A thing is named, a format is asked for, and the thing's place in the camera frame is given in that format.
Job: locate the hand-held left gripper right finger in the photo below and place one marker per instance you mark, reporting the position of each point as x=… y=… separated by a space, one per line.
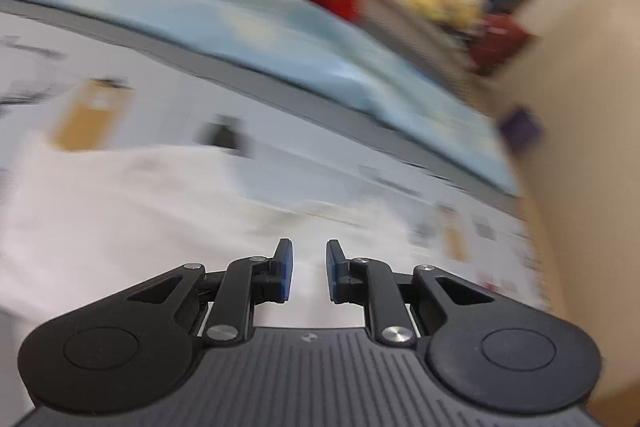
x=334 y=272

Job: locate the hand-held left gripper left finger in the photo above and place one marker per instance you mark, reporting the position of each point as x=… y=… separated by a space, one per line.
x=285 y=272

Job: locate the white garment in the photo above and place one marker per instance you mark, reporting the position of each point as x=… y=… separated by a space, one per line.
x=100 y=227

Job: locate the purple board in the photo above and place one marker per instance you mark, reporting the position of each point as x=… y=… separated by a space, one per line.
x=521 y=129

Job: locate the light blue patterned quilt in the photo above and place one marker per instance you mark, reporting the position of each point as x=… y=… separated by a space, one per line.
x=200 y=17

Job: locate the red cushion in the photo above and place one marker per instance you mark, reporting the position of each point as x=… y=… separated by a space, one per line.
x=500 y=44

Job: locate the wooden bed frame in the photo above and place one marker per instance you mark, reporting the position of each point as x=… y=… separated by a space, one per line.
x=542 y=247

